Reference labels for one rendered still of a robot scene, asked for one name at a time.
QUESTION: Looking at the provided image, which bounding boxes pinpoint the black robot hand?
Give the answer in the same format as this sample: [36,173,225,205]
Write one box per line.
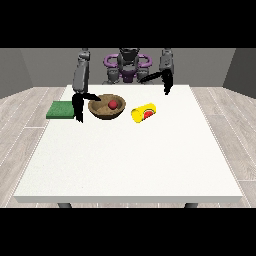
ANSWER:
[138,68,175,96]
[71,91,102,124]

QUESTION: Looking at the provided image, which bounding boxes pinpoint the green square pad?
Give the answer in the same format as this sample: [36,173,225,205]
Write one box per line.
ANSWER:
[45,100,76,120]

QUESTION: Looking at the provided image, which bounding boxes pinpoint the brown wooden bowl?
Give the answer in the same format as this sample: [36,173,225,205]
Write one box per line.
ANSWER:
[87,93,128,121]

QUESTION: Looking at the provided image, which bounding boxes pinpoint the small red ball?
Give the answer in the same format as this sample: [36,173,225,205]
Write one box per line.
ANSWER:
[107,99,119,111]

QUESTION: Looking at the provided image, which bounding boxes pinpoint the grey robot trunk purple rings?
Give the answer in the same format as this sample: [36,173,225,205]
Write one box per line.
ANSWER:
[101,48,155,86]

